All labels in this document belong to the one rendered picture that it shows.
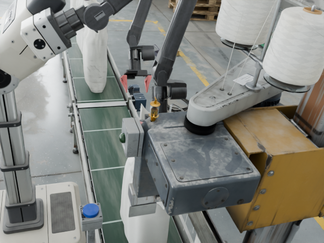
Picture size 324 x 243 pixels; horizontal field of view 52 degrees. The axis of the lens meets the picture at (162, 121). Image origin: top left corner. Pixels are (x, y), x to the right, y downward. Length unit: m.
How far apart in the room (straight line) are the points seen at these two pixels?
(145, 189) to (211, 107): 0.35
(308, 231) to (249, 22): 1.99
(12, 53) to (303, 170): 1.05
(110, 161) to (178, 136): 1.38
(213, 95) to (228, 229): 1.65
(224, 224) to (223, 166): 1.70
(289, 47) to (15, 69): 1.00
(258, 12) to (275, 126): 0.34
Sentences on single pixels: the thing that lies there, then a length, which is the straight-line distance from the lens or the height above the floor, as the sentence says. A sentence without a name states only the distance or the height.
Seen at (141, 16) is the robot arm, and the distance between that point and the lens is 1.63.
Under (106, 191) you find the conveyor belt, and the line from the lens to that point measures 2.06.
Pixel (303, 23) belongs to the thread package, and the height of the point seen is 1.67.
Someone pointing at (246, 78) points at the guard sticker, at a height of 1.42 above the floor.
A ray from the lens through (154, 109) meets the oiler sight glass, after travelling 0.93.
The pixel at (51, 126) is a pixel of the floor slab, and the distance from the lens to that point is 3.24.
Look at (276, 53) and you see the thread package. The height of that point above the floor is 1.59.
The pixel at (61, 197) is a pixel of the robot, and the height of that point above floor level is 0.26.
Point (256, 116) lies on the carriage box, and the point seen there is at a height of 1.33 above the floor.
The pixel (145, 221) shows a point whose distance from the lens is 1.47.
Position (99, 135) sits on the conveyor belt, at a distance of 2.47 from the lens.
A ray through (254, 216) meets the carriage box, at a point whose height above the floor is 1.09.
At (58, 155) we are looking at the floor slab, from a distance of 2.90.
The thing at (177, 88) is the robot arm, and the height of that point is 1.29.
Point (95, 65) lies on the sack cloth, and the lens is 2.89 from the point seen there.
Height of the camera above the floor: 1.86
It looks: 34 degrees down
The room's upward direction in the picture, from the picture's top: 8 degrees clockwise
